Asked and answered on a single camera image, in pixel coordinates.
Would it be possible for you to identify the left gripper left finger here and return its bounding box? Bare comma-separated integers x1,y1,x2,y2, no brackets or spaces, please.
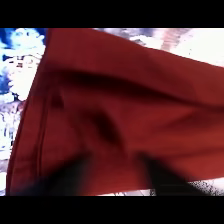
20,155,92,197

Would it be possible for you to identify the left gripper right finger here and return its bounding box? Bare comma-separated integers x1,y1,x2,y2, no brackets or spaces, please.
141,155,208,197

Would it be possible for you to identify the red garment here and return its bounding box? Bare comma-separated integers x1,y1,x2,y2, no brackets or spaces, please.
5,28,224,197

